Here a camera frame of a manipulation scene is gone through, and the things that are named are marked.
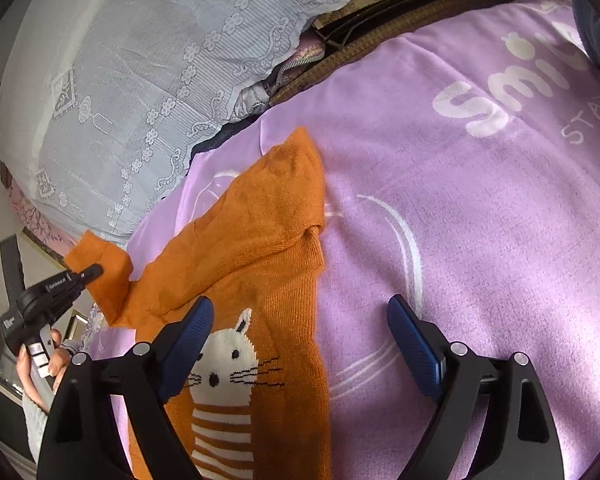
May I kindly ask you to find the person's left forearm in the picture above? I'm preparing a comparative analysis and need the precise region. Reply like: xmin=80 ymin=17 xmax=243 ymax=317
xmin=22 ymin=389 xmax=50 ymax=467

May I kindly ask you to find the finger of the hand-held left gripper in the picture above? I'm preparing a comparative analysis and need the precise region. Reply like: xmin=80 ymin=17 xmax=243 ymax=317
xmin=69 ymin=263 xmax=104 ymax=287

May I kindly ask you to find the white lace cloth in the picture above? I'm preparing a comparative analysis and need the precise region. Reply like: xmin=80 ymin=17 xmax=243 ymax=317
xmin=0 ymin=0 xmax=505 ymax=252

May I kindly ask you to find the pink floral cloth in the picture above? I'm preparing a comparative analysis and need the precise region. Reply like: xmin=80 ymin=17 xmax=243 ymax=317
xmin=0 ymin=160 xmax=77 ymax=262

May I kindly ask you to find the orange cat sweater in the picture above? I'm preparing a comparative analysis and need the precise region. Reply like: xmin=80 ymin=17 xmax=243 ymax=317
xmin=62 ymin=127 xmax=333 ymax=480

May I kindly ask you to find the person's left hand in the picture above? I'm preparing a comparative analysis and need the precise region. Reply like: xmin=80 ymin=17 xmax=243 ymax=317
xmin=16 ymin=329 xmax=79 ymax=413

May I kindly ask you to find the woven wicker basket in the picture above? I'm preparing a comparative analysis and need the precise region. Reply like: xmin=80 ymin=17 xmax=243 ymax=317
xmin=267 ymin=0 xmax=550 ymax=107

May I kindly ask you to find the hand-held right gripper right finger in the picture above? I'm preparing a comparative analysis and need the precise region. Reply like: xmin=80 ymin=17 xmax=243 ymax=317
xmin=386 ymin=294 xmax=566 ymax=480

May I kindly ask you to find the purple printed blanket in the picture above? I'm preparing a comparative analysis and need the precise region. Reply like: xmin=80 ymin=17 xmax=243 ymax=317
xmin=86 ymin=0 xmax=600 ymax=480

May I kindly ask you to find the grey zippered jacket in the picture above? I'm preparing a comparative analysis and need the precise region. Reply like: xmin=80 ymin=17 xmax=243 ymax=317
xmin=229 ymin=34 xmax=327 ymax=122

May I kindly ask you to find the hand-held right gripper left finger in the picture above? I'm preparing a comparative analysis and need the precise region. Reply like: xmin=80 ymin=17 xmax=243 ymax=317
xmin=36 ymin=296 xmax=216 ymax=480

